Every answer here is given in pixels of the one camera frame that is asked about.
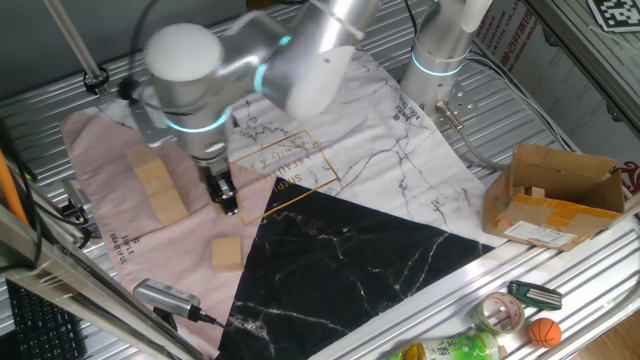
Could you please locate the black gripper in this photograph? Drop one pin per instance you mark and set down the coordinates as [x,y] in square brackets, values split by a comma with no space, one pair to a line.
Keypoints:
[214,175]

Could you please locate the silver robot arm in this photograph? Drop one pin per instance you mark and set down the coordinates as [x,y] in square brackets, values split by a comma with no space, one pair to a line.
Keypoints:
[440,30]

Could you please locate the marble pattern table cloth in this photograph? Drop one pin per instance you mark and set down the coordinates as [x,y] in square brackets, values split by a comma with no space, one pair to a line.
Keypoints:
[375,150]

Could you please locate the black pole clamp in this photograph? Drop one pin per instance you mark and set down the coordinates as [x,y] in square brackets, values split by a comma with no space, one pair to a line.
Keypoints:
[95,82]

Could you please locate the orange pole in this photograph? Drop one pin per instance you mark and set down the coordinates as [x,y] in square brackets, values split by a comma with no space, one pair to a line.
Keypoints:
[10,190]

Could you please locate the black keyboard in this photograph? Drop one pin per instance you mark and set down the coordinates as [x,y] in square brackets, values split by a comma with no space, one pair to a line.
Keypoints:
[42,327]

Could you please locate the green tea bottle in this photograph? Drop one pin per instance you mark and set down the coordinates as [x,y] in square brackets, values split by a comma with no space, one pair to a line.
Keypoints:
[450,348]

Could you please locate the clear tape roll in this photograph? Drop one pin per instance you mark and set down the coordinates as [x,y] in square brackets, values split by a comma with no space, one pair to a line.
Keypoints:
[487,315]

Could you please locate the small wooden piece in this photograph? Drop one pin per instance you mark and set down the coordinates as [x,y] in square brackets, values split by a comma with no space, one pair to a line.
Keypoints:
[518,190]
[536,191]

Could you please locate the green hex key set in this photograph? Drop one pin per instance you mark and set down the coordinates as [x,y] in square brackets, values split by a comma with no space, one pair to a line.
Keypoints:
[535,295]

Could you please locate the brown cardboard box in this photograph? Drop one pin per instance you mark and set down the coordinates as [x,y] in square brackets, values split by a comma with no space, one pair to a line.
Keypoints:
[552,210]

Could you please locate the grey printed board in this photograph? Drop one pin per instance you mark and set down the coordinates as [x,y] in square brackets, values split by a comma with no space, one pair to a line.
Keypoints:
[550,85]

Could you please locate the small orange basketball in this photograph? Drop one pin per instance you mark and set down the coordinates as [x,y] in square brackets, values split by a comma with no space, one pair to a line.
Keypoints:
[545,332]

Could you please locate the red paper ornament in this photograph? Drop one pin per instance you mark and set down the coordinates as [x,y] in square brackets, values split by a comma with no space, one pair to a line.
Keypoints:
[632,177]

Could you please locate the black white marker tag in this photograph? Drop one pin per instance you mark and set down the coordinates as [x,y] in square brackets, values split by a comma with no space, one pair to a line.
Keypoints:
[615,15]

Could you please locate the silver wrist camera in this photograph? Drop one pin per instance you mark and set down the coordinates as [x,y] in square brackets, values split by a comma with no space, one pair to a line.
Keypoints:
[145,122]

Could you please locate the silver ribbed camera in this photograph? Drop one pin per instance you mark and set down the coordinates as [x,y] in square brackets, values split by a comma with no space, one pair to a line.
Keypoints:
[167,297]

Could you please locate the black camera stand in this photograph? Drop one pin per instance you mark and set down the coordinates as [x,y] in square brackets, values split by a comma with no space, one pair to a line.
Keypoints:
[165,317]

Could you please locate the silver side camera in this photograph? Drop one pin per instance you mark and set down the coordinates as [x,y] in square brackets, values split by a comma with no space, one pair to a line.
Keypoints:
[75,191]

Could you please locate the aluminium frame beam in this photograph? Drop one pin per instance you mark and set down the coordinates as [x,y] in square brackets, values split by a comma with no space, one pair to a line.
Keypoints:
[75,282]

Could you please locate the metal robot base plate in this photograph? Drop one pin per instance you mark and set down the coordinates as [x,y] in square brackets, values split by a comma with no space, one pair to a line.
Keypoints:
[462,102]

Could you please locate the grey frame beam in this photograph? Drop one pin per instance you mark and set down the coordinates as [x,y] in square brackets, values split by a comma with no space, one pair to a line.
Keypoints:
[585,55]

